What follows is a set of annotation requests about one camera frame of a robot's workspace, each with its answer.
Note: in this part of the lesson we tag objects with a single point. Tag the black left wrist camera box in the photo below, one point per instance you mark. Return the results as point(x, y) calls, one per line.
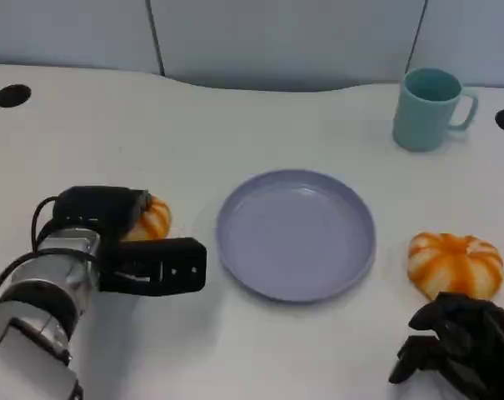
point(176, 271)

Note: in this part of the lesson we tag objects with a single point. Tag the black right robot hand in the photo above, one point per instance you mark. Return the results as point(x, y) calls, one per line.
point(476, 350)

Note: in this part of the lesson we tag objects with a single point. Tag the grey partition panel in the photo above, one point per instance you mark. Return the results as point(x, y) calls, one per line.
point(285, 37)
point(68, 29)
point(476, 33)

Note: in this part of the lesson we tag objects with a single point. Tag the orange and white bread roll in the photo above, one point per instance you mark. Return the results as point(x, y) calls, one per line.
point(156, 221)
point(451, 262)

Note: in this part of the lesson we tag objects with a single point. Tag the lilac plate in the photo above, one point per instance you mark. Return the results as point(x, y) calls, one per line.
point(297, 237)

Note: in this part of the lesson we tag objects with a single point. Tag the pale green mug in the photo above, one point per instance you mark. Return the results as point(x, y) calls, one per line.
point(418, 121)

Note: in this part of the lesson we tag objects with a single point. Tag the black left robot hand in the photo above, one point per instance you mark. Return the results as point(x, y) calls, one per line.
point(97, 208)

